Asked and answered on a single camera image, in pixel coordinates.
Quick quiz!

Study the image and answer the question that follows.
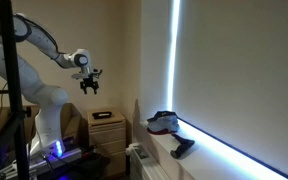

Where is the white window sill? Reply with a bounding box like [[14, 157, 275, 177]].
[[139, 119, 287, 180]]

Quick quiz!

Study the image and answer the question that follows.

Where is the light wooden nightstand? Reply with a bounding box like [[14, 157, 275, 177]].
[[86, 108, 128, 178]]

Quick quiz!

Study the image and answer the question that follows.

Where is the maroon cap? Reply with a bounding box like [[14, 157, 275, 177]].
[[146, 127, 180, 136]]

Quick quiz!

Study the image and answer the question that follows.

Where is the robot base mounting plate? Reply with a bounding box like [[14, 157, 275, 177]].
[[0, 145, 84, 180]]

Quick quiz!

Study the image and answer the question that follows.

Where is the brown couch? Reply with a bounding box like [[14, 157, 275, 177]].
[[0, 102, 84, 148]]

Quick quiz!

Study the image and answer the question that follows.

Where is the black plastic tray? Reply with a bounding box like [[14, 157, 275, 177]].
[[91, 110, 114, 120]]

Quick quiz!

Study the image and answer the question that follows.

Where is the dark blue sock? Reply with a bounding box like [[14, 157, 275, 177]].
[[169, 133, 196, 160]]

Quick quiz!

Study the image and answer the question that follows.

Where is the wooden nightstand drawer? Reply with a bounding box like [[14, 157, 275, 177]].
[[89, 130, 127, 147], [95, 141, 128, 157], [104, 152, 128, 178]]

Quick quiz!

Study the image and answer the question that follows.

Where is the white radiator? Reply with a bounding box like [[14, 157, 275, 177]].
[[125, 142, 172, 180]]

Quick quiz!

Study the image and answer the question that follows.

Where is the navy Cal baseball cap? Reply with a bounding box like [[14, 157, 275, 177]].
[[155, 110, 179, 122]]

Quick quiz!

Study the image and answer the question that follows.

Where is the white roller blind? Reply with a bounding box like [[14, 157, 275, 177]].
[[171, 0, 288, 180]]

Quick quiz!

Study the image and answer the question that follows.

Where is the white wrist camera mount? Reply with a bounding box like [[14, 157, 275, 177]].
[[71, 67, 104, 81]]

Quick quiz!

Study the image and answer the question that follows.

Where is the topmost nightstand drawer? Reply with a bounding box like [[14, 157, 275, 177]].
[[88, 121, 127, 135]]

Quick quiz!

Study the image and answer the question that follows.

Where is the black camera stand pole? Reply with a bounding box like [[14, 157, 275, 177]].
[[0, 0, 33, 180]]

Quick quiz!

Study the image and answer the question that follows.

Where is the light blue baseball cap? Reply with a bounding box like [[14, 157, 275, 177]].
[[146, 114, 181, 134]]

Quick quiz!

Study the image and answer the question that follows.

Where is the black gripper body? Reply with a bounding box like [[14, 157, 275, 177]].
[[79, 77, 100, 90]]

